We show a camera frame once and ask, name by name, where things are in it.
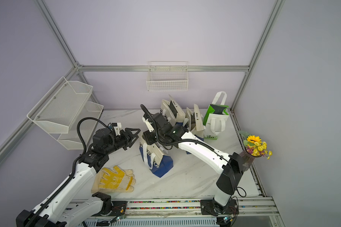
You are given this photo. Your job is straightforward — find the front aluminium rail beam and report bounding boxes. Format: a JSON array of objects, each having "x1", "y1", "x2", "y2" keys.
[{"x1": 65, "y1": 196, "x2": 285, "y2": 227}]

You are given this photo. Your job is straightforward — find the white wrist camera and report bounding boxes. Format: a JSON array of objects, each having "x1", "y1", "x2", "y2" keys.
[
  {"x1": 111, "y1": 123, "x2": 122, "y2": 136},
  {"x1": 142, "y1": 116, "x2": 154, "y2": 132}
]

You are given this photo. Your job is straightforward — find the blue beige tote bag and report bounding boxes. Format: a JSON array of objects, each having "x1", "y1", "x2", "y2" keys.
[
  {"x1": 139, "y1": 132, "x2": 173, "y2": 178},
  {"x1": 184, "y1": 104, "x2": 205, "y2": 141},
  {"x1": 160, "y1": 95, "x2": 186, "y2": 126}
]

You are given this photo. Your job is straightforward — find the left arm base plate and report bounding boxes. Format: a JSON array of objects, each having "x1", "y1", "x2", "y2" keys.
[{"x1": 92, "y1": 201, "x2": 128, "y2": 217}]

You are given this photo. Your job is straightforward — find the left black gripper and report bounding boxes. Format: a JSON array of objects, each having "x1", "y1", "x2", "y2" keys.
[{"x1": 105, "y1": 128, "x2": 140, "y2": 156}]

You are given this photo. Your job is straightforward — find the white two-tier mesh shelf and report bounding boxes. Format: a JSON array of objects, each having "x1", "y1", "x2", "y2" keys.
[{"x1": 27, "y1": 77, "x2": 103, "y2": 150}]

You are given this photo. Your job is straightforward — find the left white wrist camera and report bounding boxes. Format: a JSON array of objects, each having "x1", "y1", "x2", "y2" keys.
[{"x1": 111, "y1": 123, "x2": 122, "y2": 136}]

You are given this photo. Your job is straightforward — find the aluminium frame rails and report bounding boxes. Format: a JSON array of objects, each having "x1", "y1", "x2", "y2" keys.
[{"x1": 0, "y1": 1, "x2": 276, "y2": 212}]

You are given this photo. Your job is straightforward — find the sunflower bouquet in vase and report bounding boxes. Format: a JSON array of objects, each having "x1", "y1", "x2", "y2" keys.
[{"x1": 238, "y1": 131, "x2": 273, "y2": 172}]

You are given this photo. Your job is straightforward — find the green white takeout bag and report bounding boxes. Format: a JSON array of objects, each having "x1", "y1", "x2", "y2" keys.
[{"x1": 203, "y1": 91, "x2": 229, "y2": 140}]

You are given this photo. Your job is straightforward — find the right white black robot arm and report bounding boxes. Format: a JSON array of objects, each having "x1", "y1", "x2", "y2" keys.
[{"x1": 140, "y1": 104, "x2": 244, "y2": 209}]

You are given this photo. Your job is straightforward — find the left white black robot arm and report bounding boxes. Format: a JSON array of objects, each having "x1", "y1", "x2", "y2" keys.
[{"x1": 16, "y1": 117, "x2": 140, "y2": 227}]

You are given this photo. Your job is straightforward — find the white wire wall basket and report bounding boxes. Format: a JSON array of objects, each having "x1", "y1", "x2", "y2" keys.
[{"x1": 146, "y1": 61, "x2": 188, "y2": 92}]

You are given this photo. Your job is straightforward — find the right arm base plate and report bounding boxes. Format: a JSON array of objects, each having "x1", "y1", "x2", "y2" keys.
[{"x1": 200, "y1": 199, "x2": 239, "y2": 216}]

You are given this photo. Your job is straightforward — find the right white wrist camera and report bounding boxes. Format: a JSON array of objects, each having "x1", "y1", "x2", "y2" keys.
[{"x1": 142, "y1": 116, "x2": 154, "y2": 132}]

